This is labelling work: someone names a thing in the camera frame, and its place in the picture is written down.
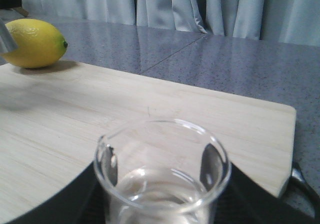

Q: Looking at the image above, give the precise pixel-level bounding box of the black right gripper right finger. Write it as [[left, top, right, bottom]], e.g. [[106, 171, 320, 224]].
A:
[[213, 164, 320, 224]]

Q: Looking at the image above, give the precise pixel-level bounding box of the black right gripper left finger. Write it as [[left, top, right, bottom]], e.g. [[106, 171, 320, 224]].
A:
[[9, 163, 106, 224]]

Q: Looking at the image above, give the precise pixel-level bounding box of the clear glass beaker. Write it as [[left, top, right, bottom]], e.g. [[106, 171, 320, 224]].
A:
[[93, 119, 232, 224]]

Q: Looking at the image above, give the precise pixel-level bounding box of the steel double jigger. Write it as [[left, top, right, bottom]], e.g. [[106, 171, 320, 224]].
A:
[[0, 19, 18, 54]]

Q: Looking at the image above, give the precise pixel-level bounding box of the wooden cutting board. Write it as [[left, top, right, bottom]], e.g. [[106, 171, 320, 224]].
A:
[[0, 60, 297, 224]]

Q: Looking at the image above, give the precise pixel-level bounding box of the yellow lemon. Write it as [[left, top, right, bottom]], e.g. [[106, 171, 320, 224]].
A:
[[0, 19, 68, 69]]

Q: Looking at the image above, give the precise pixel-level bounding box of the grey curtain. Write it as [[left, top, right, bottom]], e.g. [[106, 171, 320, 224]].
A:
[[22, 0, 320, 46]]

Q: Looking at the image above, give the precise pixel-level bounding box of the black cutting board handle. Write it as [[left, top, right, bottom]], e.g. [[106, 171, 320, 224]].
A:
[[289, 161, 320, 221]]

